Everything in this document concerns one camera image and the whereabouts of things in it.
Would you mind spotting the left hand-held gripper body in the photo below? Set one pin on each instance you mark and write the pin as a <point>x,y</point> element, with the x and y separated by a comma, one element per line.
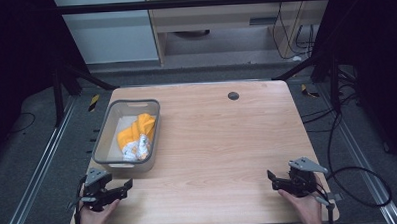
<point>95,182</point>

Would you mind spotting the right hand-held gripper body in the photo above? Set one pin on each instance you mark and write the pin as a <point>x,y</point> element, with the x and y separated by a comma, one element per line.
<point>303,178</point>

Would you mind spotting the beige basket with grey rim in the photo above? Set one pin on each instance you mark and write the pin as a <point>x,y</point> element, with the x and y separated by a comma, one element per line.
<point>109,145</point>

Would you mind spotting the orange and white cloth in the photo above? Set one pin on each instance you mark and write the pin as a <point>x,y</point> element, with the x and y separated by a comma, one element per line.
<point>137,134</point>

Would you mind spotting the person's right hand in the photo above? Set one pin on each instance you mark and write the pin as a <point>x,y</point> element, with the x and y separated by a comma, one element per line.
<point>303,208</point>

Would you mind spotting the person's left hand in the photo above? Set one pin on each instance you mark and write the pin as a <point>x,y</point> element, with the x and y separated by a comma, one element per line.
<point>96,219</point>

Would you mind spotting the yellow and black floor tape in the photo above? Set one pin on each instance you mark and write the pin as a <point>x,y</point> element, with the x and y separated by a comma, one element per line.
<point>93,102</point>
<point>308,91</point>

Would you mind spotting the grey round table grommet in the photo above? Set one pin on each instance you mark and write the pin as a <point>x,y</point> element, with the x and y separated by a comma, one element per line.
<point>233,95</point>

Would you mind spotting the black metal stand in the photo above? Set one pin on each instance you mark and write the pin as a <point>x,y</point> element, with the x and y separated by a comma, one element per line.
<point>333,77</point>
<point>57,93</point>

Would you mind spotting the white cabinet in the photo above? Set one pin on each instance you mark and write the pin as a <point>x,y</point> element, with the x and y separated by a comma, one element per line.
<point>110,31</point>

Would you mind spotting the light wooden desk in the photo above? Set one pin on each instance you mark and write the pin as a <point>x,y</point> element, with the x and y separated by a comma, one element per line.
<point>216,14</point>

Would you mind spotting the aluminium floor rail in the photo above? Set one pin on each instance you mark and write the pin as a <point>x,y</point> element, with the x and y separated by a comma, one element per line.
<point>38,171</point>
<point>361,159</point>

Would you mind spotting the black horizontal frame bar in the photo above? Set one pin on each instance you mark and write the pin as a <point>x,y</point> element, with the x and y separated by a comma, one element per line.
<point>182,4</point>

